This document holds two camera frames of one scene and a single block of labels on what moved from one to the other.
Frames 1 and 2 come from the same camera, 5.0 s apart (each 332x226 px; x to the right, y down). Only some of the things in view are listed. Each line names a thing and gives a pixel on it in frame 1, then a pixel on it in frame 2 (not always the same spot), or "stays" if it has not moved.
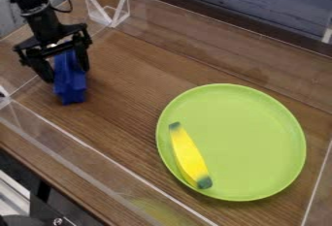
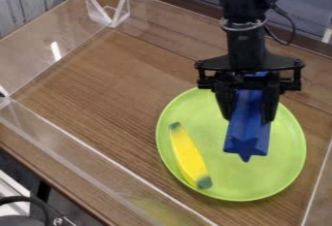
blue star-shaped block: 69,78 -> 248,131
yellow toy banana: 189,157 stays
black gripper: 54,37 -> 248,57
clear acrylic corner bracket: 106,16 stays
